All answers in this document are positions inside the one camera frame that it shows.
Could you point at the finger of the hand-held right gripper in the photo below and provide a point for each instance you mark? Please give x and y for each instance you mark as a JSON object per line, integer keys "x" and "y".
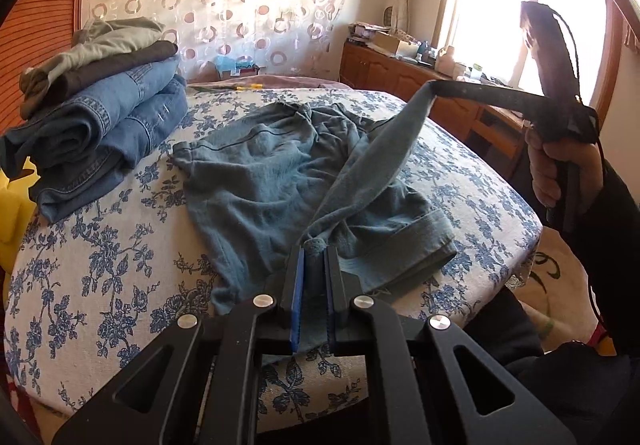
{"x": 480, "y": 95}

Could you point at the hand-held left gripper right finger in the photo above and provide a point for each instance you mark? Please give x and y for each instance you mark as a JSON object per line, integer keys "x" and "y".
{"x": 330, "y": 310}

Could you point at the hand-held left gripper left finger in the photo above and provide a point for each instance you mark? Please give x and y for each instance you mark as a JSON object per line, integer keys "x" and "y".
{"x": 297, "y": 305}

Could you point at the teal pants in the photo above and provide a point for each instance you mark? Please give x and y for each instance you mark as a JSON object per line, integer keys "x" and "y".
{"x": 250, "y": 175}

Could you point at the person's right forearm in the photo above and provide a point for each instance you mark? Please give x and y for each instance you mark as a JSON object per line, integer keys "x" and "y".
{"x": 615, "y": 235}

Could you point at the person's right hand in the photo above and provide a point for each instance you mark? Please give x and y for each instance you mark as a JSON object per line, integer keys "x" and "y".
{"x": 542, "y": 170}

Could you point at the white bottle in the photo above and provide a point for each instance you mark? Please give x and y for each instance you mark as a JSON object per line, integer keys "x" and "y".
{"x": 446, "y": 60}

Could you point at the window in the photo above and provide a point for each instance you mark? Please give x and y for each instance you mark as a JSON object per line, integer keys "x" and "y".
{"x": 500, "y": 0}

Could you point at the wooden cabinet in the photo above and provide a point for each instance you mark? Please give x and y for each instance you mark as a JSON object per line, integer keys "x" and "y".
{"x": 390, "y": 75}

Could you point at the cardboard box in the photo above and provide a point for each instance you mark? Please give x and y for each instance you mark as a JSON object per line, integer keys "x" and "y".
{"x": 386, "y": 42}

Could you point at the beige patterned rug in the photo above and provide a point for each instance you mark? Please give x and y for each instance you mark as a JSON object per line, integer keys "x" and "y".
{"x": 560, "y": 275}

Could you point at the blue floral blanket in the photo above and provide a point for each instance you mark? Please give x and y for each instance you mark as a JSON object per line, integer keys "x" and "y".
{"x": 100, "y": 285}

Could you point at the stack of folded clothes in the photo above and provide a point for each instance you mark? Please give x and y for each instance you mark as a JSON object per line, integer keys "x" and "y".
{"x": 150, "y": 115}

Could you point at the person's dark trouser leg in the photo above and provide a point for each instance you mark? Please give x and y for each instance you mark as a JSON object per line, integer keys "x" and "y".
{"x": 575, "y": 390}

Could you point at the dark blue folded jeans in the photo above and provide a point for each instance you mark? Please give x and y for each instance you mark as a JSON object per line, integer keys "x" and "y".
{"x": 65, "y": 155}

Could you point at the yellow foam object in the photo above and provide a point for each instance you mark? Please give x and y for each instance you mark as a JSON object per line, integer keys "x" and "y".
{"x": 15, "y": 210}

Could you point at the dark brown folded garment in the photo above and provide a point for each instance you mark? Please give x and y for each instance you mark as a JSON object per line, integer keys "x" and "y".
{"x": 115, "y": 65}

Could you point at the grey-green folded garment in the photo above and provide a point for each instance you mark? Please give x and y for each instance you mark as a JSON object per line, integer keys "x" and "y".
{"x": 100, "y": 42}

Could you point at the wooden wardrobe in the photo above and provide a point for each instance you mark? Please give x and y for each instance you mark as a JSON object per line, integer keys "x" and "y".
{"x": 45, "y": 15}

